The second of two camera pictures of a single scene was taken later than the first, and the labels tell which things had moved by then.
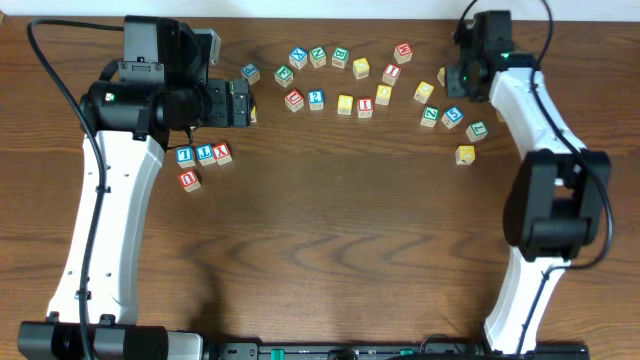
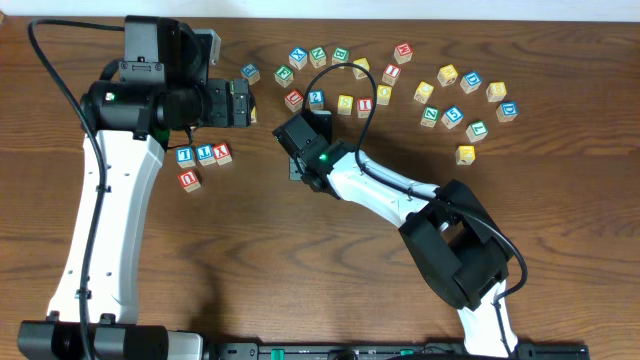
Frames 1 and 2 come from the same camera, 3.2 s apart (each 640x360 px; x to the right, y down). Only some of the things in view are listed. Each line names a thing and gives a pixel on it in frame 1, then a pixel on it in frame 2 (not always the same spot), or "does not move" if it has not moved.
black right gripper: (460, 80) to (295, 168)
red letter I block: (365, 107) does not move
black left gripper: (240, 103) does not move
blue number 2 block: (316, 99) does not move
